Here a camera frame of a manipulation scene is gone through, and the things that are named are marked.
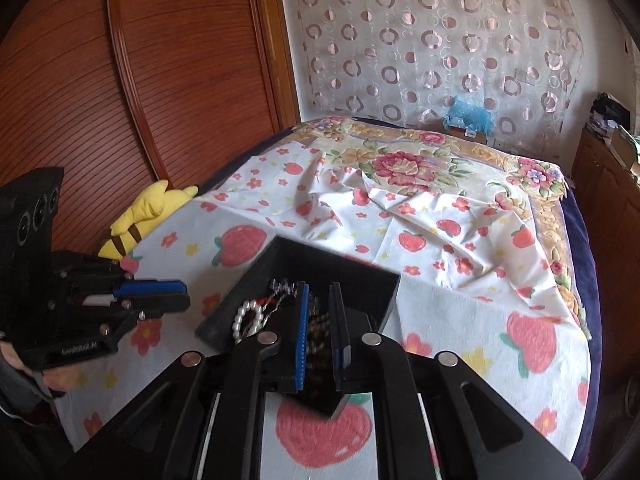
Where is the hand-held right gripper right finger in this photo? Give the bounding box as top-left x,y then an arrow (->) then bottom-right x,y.
327,282 -> 583,480

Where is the strawberry printed cloth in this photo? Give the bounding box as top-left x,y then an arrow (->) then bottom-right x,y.
55,142 -> 593,480

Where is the white pearl bracelet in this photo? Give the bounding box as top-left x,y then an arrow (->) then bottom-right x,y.
231,299 -> 271,343

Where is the person's left hand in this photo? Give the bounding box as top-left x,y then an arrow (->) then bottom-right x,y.
0,342 -> 83,398

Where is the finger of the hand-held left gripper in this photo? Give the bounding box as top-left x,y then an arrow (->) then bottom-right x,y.
107,272 -> 188,298
82,294 -> 192,333

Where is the small cardboard box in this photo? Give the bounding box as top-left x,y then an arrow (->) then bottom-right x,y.
442,122 -> 488,145

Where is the black bag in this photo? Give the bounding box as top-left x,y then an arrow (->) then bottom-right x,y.
590,92 -> 632,131

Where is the blue plastic bag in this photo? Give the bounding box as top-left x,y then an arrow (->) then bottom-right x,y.
445,95 -> 496,133

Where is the wooden slatted wardrobe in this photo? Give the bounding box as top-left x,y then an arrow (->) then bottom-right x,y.
0,0 -> 301,256

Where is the circle patterned sheer curtain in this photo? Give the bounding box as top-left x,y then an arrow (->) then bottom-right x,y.
292,0 -> 586,131

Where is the floral blanket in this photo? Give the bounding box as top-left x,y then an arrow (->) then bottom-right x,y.
292,116 -> 588,341

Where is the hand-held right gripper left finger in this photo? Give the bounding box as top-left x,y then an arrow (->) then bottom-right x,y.
65,282 -> 311,480

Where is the open cardboard box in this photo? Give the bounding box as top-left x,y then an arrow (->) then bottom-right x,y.
607,127 -> 640,171

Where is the yellow plush toy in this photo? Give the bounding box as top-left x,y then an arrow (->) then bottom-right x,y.
97,181 -> 200,261

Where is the black cardboard box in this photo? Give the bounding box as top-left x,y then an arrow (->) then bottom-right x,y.
194,236 -> 401,417

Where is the wooden cabinet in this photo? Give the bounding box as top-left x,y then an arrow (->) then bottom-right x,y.
570,127 -> 640,271

